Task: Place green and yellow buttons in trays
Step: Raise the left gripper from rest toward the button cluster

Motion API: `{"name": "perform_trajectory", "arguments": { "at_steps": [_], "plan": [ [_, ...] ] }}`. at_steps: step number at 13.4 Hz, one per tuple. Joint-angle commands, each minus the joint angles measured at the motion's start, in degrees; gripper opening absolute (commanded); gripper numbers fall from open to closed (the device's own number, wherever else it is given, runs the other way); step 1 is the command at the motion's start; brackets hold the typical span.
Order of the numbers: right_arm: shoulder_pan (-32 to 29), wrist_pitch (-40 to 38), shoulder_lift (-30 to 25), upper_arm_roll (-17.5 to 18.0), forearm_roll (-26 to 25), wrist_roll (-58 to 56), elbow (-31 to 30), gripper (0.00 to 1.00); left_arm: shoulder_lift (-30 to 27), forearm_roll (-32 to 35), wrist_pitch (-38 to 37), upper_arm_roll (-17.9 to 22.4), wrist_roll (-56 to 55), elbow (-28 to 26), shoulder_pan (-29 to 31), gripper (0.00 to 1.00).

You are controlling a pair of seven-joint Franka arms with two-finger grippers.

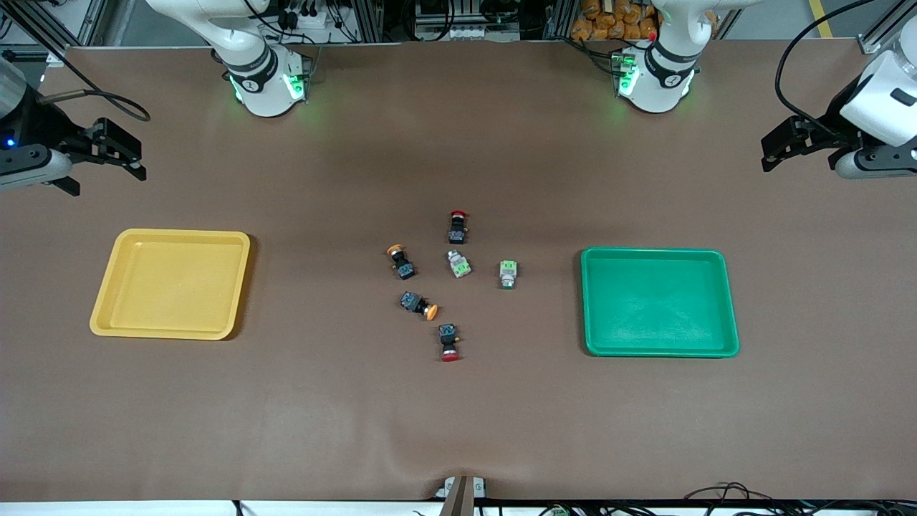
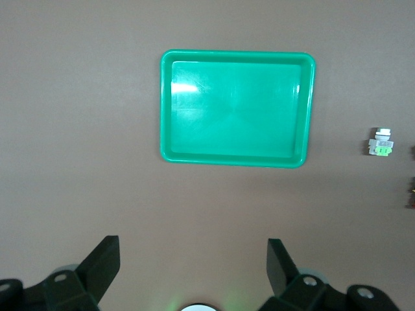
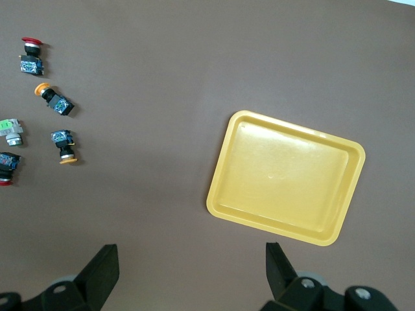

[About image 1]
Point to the yellow push button switch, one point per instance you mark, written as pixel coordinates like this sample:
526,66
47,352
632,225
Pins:
403,266
414,302

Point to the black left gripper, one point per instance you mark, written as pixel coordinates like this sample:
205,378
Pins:
832,123

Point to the aluminium frame profile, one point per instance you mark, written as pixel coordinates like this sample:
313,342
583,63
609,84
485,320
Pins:
888,36
36,29

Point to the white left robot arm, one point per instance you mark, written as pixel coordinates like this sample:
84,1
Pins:
659,93

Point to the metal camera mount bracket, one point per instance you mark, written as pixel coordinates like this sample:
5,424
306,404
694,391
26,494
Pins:
462,494

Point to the green plastic tray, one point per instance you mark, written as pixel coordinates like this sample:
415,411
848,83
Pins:
659,304

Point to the orange packets pile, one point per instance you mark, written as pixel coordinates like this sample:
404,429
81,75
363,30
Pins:
609,21

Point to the yellow plastic tray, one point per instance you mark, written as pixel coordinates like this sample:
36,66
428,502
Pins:
172,283

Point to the green push button switch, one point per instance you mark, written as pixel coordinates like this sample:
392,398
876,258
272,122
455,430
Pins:
460,266
508,271

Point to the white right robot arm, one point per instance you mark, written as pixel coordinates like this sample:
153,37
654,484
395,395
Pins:
265,93

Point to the aluminium frame post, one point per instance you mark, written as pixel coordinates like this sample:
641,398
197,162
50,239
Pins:
369,21
562,18

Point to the green terminal connector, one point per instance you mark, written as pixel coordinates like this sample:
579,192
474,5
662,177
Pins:
557,511

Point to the white power strip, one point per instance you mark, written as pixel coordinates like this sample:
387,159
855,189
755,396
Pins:
458,32

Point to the red push button switch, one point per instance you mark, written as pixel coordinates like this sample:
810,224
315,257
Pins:
448,337
458,231

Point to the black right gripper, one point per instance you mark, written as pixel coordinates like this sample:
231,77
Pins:
37,123

